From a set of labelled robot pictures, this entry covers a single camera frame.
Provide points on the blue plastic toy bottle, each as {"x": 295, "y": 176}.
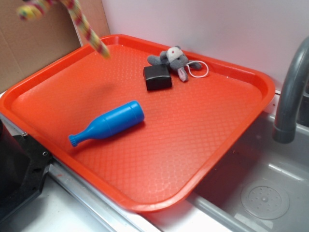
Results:
{"x": 111, "y": 123}

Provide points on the black rectangular block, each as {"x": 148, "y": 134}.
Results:
{"x": 157, "y": 77}

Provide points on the grey plush mouse toy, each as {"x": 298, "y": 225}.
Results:
{"x": 177, "y": 61}

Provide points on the grey plastic sink basin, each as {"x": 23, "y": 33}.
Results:
{"x": 258, "y": 186}

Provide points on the grey sink faucet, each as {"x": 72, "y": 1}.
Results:
{"x": 293, "y": 106}

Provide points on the brown cardboard panel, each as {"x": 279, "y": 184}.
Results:
{"x": 28, "y": 46}

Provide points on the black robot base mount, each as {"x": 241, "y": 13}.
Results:
{"x": 24, "y": 163}

